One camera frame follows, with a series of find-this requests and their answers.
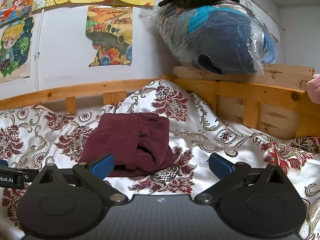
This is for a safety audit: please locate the plastic bag of clothes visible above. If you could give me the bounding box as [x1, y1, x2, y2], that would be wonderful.
[140, 1, 277, 75]

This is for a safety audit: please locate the pink sleeve of person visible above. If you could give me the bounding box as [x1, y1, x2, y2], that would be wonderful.
[307, 74, 320, 104]

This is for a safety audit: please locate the floral white bedspread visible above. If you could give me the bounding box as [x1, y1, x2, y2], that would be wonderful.
[1, 80, 319, 239]

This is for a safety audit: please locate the wooden bed frame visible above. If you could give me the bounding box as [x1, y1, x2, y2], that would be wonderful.
[1, 64, 319, 139]

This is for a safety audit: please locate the maroon garment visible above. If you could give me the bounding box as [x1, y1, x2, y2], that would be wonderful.
[79, 113, 174, 177]

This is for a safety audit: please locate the landscape flower wall drawing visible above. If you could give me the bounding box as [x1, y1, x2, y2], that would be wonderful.
[86, 5, 133, 67]

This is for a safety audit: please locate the white wall conduit pipe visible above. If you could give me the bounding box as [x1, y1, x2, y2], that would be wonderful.
[34, 9, 44, 91]

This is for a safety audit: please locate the blond child wall drawing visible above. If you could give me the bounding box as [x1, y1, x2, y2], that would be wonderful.
[1, 16, 35, 83]

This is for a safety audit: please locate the red-haired girl wall drawing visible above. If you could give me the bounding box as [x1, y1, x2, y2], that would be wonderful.
[1, 0, 34, 25]

